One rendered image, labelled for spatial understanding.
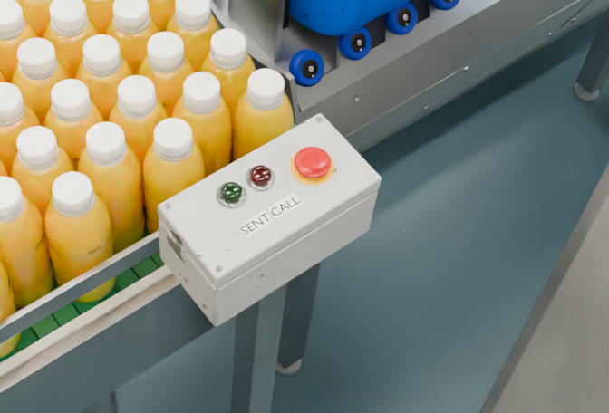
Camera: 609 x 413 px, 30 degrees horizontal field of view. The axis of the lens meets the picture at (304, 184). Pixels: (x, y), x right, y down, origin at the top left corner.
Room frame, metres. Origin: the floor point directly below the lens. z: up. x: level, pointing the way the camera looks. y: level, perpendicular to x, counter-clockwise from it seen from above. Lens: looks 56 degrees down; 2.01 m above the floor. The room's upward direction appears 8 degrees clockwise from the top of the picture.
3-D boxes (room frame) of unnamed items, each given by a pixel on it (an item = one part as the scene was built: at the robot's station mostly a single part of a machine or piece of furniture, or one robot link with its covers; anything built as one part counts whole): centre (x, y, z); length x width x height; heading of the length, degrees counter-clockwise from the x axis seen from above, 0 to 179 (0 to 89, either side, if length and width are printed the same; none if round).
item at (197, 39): (0.86, 0.15, 0.98); 0.07 x 0.07 x 0.17
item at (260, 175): (0.63, 0.04, 1.11); 0.02 x 0.02 x 0.01
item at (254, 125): (0.76, 0.05, 0.98); 0.07 x 0.07 x 0.17
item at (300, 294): (0.96, -0.01, 0.31); 0.06 x 0.06 x 0.63; 44
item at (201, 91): (0.75, 0.12, 1.07); 0.04 x 0.04 x 0.02
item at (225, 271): (0.61, 0.03, 1.05); 0.20 x 0.10 x 0.10; 134
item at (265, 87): (0.76, 0.05, 1.07); 0.04 x 0.04 x 0.02
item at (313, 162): (0.65, -0.01, 1.11); 0.04 x 0.04 x 0.01
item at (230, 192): (0.60, 0.07, 1.11); 0.02 x 0.02 x 0.01
